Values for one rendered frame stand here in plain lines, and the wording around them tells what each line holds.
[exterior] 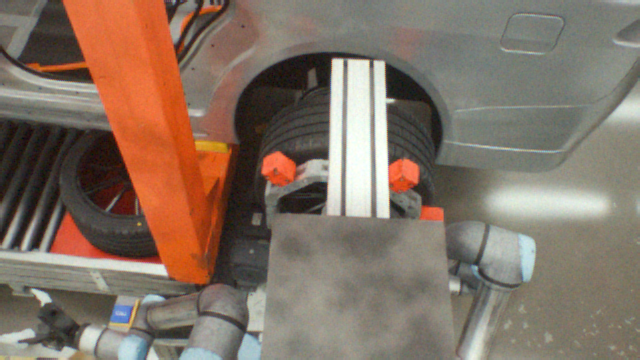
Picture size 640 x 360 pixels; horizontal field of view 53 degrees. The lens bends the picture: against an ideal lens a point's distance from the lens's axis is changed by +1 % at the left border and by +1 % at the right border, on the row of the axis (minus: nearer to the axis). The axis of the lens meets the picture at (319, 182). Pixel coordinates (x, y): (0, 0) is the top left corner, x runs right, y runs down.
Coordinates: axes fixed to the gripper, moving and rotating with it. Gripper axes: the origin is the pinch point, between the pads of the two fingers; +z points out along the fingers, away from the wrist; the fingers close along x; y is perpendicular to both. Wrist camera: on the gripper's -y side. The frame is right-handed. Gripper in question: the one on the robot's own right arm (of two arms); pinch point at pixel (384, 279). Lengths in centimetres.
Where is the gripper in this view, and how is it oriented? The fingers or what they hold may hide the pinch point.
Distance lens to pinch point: 221.9
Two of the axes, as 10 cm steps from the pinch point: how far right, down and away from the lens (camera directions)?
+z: -10.0, -1.0, 0.3
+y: 0.3, -5.6, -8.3
